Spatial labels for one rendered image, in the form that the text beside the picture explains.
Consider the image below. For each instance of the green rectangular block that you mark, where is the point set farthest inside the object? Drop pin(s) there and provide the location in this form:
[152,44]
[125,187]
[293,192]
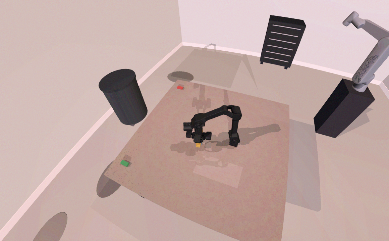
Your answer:
[124,163]

